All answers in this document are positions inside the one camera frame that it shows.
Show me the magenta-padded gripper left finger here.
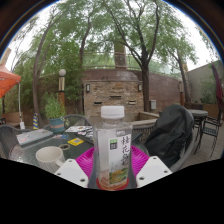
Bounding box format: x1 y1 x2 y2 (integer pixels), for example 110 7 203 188
54 145 98 189

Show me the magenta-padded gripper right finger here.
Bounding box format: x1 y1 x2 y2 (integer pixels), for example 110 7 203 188
129 144 173 189

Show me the clear white-capped drink bottle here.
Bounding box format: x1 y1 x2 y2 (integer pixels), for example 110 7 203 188
93 105 134 191

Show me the yellow card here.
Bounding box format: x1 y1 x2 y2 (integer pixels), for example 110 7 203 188
67 137 85 147

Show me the white booklet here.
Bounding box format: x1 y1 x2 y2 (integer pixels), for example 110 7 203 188
64 125 94 133

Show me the white ceramic mug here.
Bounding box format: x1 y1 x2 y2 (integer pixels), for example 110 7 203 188
35 145 66 174

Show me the black backpack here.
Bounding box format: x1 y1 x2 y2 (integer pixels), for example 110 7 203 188
143 104 195 169

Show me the grey laptop with stickers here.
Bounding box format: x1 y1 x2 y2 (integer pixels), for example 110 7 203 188
16 128 54 147

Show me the potted green plant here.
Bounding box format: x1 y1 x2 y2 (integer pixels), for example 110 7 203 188
43 93 68 134

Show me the blue yellow striped bollard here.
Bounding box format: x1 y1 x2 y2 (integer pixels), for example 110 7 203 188
32 112 40 130

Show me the dark forked-trunk tree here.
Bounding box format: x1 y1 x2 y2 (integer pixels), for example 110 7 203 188
96 0 201 113

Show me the round dark patio table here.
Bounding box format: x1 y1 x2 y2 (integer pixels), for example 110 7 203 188
186 109 209 154

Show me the black metal patio chair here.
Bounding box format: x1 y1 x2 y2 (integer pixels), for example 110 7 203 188
201 114 224 158

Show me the slender leaning-trunk tree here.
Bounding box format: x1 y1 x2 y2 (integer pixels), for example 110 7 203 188
9 3 101 129

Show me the orange canopy tent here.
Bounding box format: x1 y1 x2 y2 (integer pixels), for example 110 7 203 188
0 63 26 130

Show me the globe-topped wooden lamp post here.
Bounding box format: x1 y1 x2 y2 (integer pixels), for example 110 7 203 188
57 68 67 108

